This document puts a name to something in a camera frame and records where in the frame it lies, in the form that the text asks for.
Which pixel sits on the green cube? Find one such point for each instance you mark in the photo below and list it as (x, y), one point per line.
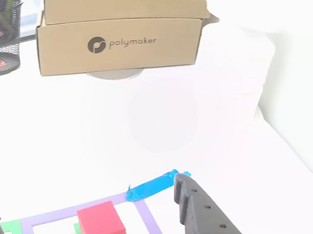
(77, 232)

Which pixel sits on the small red cube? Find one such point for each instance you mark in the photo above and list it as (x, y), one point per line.
(100, 221)

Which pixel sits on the blue tape strip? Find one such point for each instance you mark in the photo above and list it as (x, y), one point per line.
(153, 188)

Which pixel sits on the white ribbed cylinder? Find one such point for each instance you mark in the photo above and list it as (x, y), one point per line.
(237, 69)

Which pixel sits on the grey round disc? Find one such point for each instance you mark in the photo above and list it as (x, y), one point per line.
(113, 75)

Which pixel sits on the cardboard box with logo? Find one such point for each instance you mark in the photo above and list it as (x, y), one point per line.
(114, 61)

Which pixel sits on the green square frame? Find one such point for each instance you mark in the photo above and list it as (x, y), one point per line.
(10, 226)

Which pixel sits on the purple square frame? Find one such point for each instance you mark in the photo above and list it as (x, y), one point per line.
(147, 223)

